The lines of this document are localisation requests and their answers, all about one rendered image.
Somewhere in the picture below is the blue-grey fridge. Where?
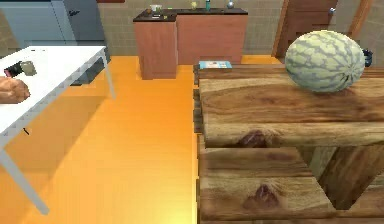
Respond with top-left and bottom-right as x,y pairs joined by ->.
0,0 -> 111,86

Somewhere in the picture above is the dark blue mug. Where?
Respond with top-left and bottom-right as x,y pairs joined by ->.
361,48 -> 374,68

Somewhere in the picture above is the pale green striped watermelon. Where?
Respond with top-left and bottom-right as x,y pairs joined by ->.
284,30 -> 366,93

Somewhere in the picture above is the brown cabinet with dark top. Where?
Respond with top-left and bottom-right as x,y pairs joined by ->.
132,7 -> 249,81

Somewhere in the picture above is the light blue book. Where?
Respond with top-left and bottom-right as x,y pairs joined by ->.
198,60 -> 233,70

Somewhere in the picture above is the brown wooden room door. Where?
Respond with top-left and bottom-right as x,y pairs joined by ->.
271,0 -> 374,59

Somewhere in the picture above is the white table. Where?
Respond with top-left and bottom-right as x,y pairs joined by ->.
0,45 -> 117,216

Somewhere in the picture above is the brown bread loaf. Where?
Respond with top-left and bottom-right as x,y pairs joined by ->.
0,76 -> 31,105

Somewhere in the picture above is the brown wooden table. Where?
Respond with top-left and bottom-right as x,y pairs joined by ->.
193,63 -> 384,212

